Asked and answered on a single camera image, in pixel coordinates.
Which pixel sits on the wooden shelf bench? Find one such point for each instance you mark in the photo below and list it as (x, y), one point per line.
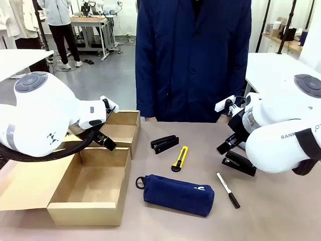
(283, 42)

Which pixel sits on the person in white coat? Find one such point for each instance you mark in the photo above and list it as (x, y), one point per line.
(20, 22)

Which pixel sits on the large open cardboard box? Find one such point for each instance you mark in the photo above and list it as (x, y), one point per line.
(87, 180)

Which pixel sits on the person's left hand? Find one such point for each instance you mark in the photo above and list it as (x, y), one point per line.
(222, 119)

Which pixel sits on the small brown cardboard carton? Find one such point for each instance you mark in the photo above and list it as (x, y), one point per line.
(279, 27)

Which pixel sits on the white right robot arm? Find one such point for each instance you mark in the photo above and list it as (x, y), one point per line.
(276, 130)

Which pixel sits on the black closed stapler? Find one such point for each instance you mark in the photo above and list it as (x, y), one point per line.
(239, 163)

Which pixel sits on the person's left forearm navy sleeve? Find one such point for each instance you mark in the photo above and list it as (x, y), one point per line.
(239, 82)

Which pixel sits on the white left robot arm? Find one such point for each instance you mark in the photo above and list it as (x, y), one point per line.
(37, 118)

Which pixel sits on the person's right hand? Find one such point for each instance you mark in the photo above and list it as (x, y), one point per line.
(149, 119)

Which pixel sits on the wood-topped workbench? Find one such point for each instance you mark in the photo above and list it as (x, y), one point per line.
(92, 30)

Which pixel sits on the navy blue pencil pouch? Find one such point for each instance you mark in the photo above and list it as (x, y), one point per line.
(178, 194)

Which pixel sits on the black white marker pen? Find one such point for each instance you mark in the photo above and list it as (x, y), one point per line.
(227, 188)

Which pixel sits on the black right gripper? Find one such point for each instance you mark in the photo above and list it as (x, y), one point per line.
(238, 125)

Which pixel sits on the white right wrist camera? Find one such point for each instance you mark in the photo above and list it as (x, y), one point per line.
(223, 104)

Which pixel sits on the person's right forearm navy sleeve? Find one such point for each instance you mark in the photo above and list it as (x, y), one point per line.
(146, 95)

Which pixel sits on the black open stapler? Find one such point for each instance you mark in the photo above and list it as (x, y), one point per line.
(164, 144)

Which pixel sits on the person in navy coat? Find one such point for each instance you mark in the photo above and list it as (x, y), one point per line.
(193, 62)

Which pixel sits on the small open cardboard box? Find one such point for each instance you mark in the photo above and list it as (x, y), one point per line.
(123, 135)

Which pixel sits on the dark blue bottle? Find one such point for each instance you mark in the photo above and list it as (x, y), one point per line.
(303, 37)

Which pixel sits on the yellow utility knife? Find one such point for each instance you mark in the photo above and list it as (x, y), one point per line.
(181, 158)

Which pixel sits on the person in black trousers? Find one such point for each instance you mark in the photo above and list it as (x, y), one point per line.
(62, 30)

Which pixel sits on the black tripod pole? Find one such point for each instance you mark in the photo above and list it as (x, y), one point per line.
(287, 27)
(263, 25)
(41, 27)

